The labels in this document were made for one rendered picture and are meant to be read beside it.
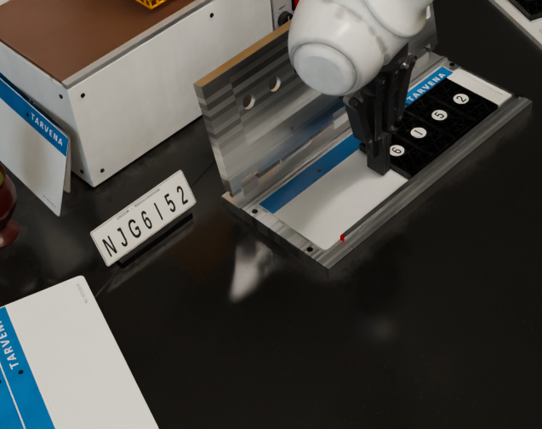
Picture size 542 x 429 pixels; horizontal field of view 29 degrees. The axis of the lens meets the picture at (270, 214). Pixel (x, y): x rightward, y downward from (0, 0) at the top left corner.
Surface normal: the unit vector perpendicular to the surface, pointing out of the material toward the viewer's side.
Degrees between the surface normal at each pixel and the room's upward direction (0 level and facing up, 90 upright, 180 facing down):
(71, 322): 0
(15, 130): 69
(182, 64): 90
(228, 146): 79
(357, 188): 0
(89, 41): 0
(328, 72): 96
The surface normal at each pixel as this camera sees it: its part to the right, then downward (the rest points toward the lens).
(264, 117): 0.67, 0.33
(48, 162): -0.73, 0.22
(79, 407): -0.07, -0.69
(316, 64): -0.40, 0.75
